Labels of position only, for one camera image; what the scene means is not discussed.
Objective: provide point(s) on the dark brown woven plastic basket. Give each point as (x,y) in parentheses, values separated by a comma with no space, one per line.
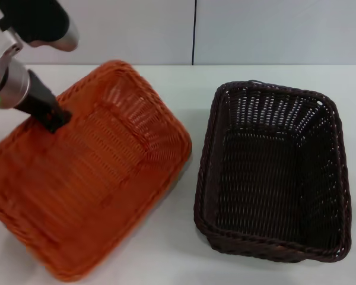
(264,184)

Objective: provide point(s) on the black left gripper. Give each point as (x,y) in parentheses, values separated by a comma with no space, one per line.
(40,99)

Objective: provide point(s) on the orange woven plastic basket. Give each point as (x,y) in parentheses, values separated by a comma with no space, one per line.
(92,184)

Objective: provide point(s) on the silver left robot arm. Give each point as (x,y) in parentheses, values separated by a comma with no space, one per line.
(12,80)

